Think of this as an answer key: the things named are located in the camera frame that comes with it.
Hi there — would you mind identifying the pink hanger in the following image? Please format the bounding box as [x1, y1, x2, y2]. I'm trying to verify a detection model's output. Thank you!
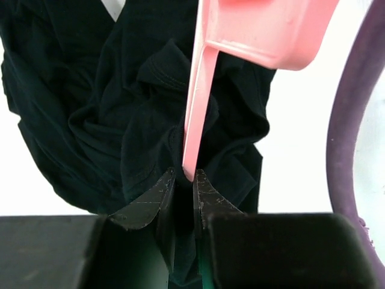
[182, 0, 338, 181]

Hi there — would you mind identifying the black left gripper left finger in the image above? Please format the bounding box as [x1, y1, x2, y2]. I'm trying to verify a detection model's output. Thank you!
[1, 169, 175, 288]

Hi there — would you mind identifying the black t shirt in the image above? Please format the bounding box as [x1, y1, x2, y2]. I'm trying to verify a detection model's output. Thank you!
[0, 0, 279, 287]

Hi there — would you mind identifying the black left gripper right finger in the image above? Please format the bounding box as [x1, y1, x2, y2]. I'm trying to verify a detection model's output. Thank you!
[193, 170, 378, 288]

